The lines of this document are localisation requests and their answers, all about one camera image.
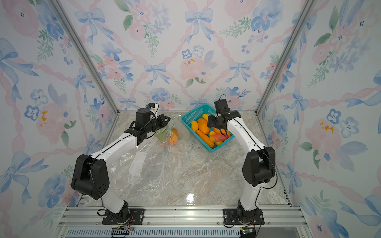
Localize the small yellow mango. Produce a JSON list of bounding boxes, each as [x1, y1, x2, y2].
[[202, 114, 209, 121]]

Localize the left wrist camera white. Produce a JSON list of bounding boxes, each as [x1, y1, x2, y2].
[[146, 103, 159, 114]]

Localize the aluminium frame rail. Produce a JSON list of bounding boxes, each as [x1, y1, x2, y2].
[[53, 205, 312, 238]]

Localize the red green mango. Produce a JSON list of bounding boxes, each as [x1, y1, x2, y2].
[[209, 131, 229, 142]]

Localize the long orange mango front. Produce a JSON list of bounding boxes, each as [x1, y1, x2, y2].
[[196, 130, 215, 148]]

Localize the teal plastic basket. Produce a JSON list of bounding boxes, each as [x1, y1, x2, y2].
[[181, 104, 234, 152]]

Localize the orange mango in basket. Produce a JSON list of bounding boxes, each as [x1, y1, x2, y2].
[[197, 118, 210, 135]]

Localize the clear zip-top bag green print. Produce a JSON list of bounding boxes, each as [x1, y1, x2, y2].
[[154, 115, 190, 145]]

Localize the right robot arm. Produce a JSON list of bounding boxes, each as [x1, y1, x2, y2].
[[207, 99, 276, 225]]

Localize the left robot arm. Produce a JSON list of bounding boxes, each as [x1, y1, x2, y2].
[[71, 106, 171, 223]]

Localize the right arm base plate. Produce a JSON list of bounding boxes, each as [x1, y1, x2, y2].
[[223, 207, 265, 225]]

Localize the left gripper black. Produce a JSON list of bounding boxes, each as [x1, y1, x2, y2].
[[146, 115, 171, 134]]

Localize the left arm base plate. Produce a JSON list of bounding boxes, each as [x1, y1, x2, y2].
[[97, 208, 145, 225]]

